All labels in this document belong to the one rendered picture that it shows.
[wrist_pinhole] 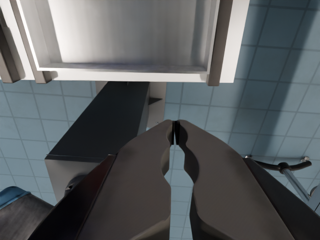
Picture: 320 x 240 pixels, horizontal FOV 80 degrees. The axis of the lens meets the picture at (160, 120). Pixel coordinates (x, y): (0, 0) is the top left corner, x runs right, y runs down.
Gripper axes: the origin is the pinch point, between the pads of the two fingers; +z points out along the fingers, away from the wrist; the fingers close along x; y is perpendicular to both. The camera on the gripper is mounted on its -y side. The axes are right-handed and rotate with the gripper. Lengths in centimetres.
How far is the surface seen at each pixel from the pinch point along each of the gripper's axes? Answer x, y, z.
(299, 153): 105, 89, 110
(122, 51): -7.6, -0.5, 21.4
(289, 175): 87, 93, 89
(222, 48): 7.6, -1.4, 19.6
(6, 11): -24.2, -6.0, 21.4
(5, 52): -25.9, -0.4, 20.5
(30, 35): -19.6, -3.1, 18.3
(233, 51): 10.0, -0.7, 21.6
